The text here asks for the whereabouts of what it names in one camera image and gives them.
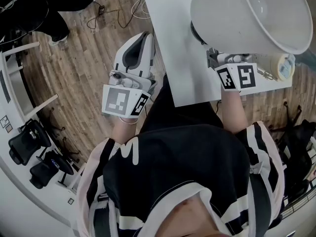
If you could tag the white table top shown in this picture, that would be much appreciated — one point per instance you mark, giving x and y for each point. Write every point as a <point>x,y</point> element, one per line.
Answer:
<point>177,46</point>

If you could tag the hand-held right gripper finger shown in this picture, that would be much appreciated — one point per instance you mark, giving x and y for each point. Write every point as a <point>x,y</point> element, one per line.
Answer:
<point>212,58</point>

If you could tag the black power adapter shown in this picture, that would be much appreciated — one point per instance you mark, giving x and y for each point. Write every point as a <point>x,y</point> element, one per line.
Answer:
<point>101,10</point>

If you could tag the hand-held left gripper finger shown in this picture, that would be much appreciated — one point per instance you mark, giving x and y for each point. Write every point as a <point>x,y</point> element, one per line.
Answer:
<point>123,58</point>
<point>149,58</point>

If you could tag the person's right forearm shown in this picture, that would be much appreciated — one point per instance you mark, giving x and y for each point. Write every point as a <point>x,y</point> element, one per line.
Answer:
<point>233,112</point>

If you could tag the person's left forearm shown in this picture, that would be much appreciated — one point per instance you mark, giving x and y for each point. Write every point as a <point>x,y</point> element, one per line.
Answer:
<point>123,134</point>

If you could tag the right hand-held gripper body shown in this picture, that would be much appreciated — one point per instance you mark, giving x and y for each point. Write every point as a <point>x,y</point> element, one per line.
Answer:
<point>244,76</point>

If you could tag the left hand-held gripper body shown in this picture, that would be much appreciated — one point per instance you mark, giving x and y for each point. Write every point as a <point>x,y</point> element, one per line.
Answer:
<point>116,100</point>

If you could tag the person's black and white jersey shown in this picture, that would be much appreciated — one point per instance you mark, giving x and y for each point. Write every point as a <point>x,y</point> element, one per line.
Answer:
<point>185,162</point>

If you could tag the white curved counter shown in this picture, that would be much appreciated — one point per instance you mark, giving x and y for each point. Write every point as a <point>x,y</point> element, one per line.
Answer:
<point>24,199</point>

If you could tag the white frame table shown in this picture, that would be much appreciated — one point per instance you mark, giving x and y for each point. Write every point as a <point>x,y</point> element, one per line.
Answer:
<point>17,83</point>

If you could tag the black office chair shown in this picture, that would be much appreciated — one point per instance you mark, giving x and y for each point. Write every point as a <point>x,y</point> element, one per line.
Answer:
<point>27,142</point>
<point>49,169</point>
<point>296,152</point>

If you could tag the person's black trousers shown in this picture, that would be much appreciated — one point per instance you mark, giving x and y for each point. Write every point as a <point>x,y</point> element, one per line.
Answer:
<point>182,117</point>

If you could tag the white wall socket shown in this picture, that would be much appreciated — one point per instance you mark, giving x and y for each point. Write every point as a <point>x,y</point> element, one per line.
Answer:
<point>71,201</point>

